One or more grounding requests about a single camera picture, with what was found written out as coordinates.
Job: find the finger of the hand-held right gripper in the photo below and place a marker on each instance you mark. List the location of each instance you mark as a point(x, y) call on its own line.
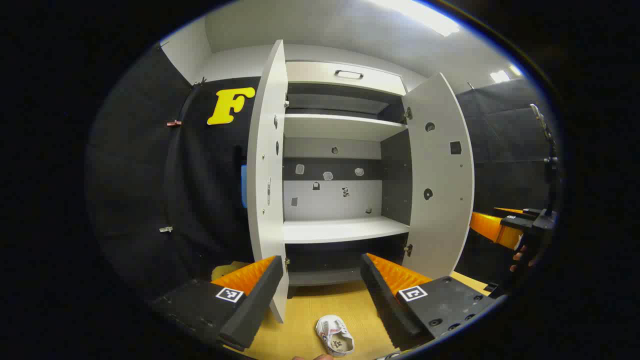
point(492, 227)
point(510, 210)

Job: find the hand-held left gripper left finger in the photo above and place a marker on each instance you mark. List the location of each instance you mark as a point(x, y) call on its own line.
point(260, 295)

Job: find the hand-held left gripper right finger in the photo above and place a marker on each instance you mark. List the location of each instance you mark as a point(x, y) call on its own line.
point(382, 300)

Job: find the white grey shoe cabinet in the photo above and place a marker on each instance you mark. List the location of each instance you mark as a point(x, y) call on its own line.
point(330, 200)

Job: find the white cabinet drawer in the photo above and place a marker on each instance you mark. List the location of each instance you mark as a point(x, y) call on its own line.
point(310, 77)

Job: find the black metal stand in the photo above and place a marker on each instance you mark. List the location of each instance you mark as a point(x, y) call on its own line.
point(550, 165)

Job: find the silver clip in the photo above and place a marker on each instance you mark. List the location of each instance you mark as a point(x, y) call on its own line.
point(165, 229)

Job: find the small ceiling light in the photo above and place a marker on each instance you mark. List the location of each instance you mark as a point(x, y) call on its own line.
point(516, 70)
point(500, 76)

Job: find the red clip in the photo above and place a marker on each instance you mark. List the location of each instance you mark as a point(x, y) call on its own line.
point(174, 123)

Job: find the long ceiling light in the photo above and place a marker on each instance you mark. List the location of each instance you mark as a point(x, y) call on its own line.
point(425, 15)

